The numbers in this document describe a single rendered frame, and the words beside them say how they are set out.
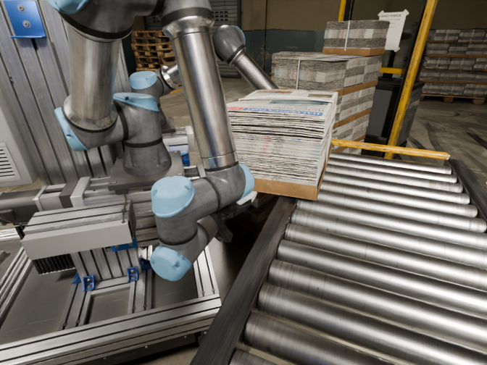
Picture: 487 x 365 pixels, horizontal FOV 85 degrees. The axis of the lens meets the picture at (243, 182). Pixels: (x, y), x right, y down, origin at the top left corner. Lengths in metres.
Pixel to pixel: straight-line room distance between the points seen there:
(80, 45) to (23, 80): 0.50
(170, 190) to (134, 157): 0.42
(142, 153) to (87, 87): 0.28
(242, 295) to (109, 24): 0.49
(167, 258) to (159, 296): 0.79
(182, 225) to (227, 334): 0.19
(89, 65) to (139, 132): 0.29
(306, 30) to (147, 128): 7.78
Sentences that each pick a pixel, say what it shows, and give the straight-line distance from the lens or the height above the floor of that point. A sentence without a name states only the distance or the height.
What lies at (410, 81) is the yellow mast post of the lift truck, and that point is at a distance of 2.78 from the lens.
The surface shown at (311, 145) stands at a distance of 0.68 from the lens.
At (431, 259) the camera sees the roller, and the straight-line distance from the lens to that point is 0.68.
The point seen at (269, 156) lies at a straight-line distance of 0.72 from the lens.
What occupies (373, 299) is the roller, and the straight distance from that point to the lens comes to 0.56.
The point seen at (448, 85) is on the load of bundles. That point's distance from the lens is 6.90.
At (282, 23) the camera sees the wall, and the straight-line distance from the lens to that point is 8.60.
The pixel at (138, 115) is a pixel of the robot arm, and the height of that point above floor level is 1.00.
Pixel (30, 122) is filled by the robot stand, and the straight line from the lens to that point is 1.10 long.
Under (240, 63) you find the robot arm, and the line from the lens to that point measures 1.17.
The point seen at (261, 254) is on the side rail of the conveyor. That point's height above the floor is 0.80.
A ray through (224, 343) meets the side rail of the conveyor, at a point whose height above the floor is 0.80.
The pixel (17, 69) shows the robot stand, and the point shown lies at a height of 1.11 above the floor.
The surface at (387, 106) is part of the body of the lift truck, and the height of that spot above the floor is 0.59.
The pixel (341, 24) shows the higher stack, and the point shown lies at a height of 1.27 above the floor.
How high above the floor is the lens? 1.20
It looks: 29 degrees down
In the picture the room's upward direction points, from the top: straight up
